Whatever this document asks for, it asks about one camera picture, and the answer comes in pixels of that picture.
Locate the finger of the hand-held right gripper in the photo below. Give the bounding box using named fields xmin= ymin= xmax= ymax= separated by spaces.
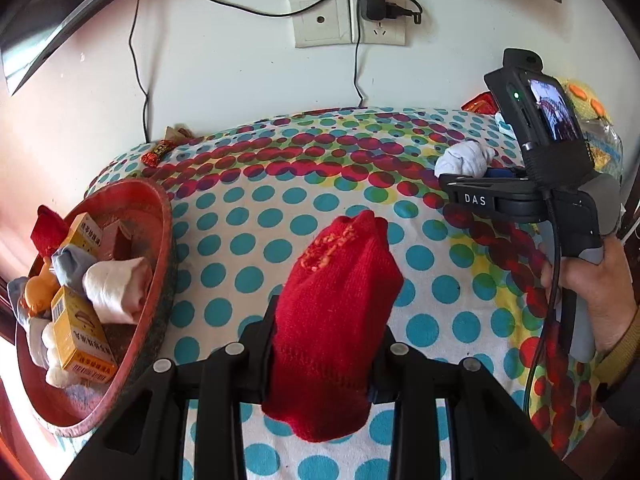
xmin=483 ymin=166 xmax=531 ymax=180
xmin=439 ymin=173 xmax=549 ymax=222

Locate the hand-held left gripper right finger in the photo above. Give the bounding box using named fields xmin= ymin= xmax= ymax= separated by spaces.
xmin=370 ymin=326 xmax=581 ymax=480

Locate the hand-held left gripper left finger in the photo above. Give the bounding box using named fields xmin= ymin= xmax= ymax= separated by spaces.
xmin=62 ymin=295 xmax=281 ymax=480

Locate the white knotted sock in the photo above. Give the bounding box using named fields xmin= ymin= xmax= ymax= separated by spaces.
xmin=434 ymin=141 xmax=496 ymax=179

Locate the red embroidered sock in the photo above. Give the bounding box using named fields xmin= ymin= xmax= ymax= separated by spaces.
xmin=262 ymin=210 xmax=405 ymax=443

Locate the red round tray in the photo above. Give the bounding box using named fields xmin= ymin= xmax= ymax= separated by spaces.
xmin=15 ymin=178 xmax=179 ymax=438

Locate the large white sock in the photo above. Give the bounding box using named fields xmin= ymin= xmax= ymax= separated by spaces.
xmin=82 ymin=256 xmax=154 ymax=326

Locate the yellow medicine box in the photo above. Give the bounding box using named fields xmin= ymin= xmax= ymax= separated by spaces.
xmin=60 ymin=212 xmax=114 ymax=257
xmin=50 ymin=285 xmax=119 ymax=386

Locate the dark red box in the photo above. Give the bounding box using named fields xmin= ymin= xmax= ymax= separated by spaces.
xmin=102 ymin=220 xmax=134 ymax=262

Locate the blue-grey sock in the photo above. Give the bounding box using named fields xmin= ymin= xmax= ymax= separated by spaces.
xmin=51 ymin=247 xmax=97 ymax=292
xmin=7 ymin=276 xmax=32 ymax=332

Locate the small white sock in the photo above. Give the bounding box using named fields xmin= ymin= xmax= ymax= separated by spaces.
xmin=27 ymin=316 xmax=65 ymax=387

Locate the orange rubber toy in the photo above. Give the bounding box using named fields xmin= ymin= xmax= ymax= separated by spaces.
xmin=22 ymin=260 xmax=62 ymax=319

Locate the plain red sock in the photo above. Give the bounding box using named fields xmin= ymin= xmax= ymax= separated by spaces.
xmin=31 ymin=205 xmax=71 ymax=257

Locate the person's right forearm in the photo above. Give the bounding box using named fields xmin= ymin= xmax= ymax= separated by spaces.
xmin=592 ymin=307 xmax=640 ymax=430

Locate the person's right hand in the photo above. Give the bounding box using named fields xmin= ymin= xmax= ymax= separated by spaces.
xmin=540 ymin=235 xmax=640 ymax=357

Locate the white blue-patterned cloth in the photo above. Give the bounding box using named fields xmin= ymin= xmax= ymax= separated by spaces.
xmin=492 ymin=110 xmax=521 ymax=137

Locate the plastic bag of snacks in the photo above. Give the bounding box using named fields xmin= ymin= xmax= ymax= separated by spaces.
xmin=580 ymin=120 xmax=626 ymax=177

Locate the red foil packet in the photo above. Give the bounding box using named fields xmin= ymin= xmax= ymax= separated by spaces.
xmin=461 ymin=92 xmax=499 ymax=116

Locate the yellow knitted toy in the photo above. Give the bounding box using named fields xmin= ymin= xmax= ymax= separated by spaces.
xmin=557 ymin=77 xmax=614 ymax=122

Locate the polka dot tablecloth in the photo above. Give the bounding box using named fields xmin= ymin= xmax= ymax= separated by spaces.
xmin=55 ymin=106 xmax=626 ymax=480

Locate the red candy wrapper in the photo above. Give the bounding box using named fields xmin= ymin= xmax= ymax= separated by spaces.
xmin=141 ymin=141 xmax=174 ymax=166

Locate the black adapter cable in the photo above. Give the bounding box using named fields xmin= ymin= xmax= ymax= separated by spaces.
xmin=352 ymin=40 xmax=369 ymax=109

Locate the white power wall socket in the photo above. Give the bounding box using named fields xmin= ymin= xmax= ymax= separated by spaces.
xmin=352 ymin=0 xmax=409 ymax=47

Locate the thin black cable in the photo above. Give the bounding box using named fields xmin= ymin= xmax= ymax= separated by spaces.
xmin=128 ymin=0 xmax=151 ymax=144

